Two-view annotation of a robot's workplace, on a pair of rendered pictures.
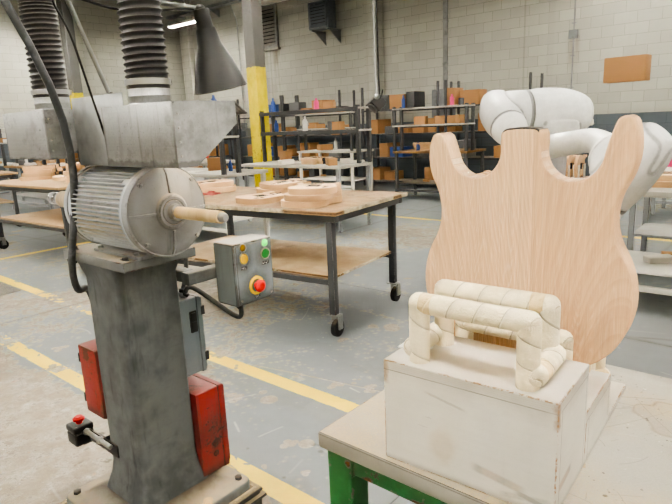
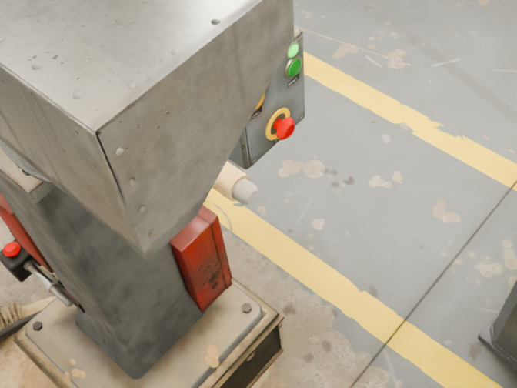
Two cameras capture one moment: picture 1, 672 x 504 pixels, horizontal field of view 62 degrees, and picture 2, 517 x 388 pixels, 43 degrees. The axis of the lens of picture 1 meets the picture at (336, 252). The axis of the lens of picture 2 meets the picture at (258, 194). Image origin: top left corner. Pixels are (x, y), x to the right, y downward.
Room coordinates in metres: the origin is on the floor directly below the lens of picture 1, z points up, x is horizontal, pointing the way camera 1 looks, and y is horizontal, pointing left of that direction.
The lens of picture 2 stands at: (0.99, 0.21, 1.79)
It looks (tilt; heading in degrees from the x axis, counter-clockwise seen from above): 54 degrees down; 7
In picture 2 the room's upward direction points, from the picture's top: 7 degrees counter-clockwise
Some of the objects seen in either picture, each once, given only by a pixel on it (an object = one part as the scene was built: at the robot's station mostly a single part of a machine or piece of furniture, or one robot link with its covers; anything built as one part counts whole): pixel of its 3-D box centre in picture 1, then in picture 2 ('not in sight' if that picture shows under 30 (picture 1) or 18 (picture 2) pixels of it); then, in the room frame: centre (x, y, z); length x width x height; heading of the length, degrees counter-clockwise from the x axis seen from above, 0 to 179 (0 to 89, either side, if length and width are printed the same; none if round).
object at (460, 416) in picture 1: (482, 412); not in sight; (0.80, -0.22, 1.02); 0.27 x 0.15 x 0.17; 53
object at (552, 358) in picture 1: (545, 364); not in sight; (0.74, -0.29, 1.12); 0.11 x 0.03 x 0.03; 143
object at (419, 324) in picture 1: (419, 331); not in sight; (0.81, -0.12, 1.15); 0.03 x 0.03 x 0.09
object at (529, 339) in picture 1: (528, 355); not in sight; (0.71, -0.26, 1.15); 0.03 x 0.03 x 0.09
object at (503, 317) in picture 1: (471, 311); not in sight; (0.76, -0.19, 1.20); 0.20 x 0.03 x 0.03; 52
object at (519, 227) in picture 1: (523, 248); not in sight; (0.92, -0.31, 1.25); 0.35 x 0.04 x 0.40; 52
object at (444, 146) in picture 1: (452, 157); not in sight; (1.00, -0.21, 1.40); 0.07 x 0.04 x 0.09; 52
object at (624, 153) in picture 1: (613, 150); not in sight; (0.84, -0.42, 1.41); 0.07 x 0.04 x 0.10; 52
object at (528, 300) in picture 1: (493, 296); not in sight; (0.83, -0.24, 1.20); 0.20 x 0.03 x 0.03; 52
